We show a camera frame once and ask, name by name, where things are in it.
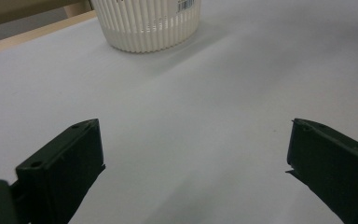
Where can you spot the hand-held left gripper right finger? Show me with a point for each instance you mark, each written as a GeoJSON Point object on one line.
{"type": "Point", "coordinates": [335, 168]}

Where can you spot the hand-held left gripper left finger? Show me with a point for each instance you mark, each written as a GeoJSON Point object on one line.
{"type": "Point", "coordinates": [65, 168]}

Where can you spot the white plastic basket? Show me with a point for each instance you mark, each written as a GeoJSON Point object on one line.
{"type": "Point", "coordinates": [146, 28]}

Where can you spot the wooden table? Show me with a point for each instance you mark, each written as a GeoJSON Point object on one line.
{"type": "Point", "coordinates": [28, 35]}

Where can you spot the wooden desk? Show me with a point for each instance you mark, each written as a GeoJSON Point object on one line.
{"type": "Point", "coordinates": [18, 11]}

